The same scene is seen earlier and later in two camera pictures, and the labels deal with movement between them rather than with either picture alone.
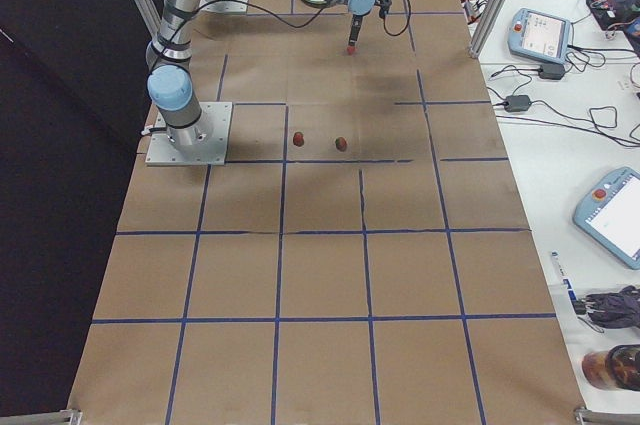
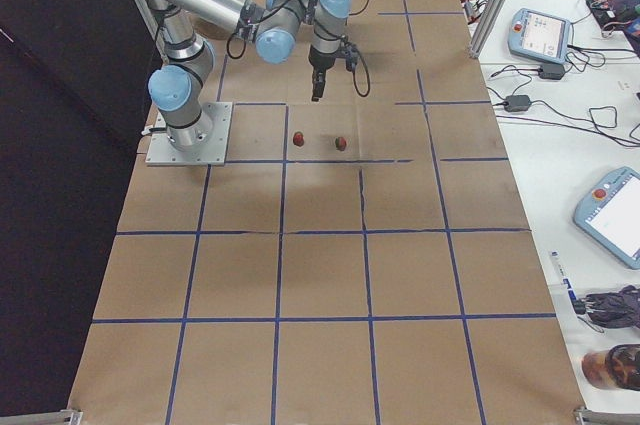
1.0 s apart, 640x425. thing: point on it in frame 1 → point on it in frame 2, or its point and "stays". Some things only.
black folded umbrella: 614,310 stays
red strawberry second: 298,139 stays
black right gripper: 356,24 → 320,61
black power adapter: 515,103 stays
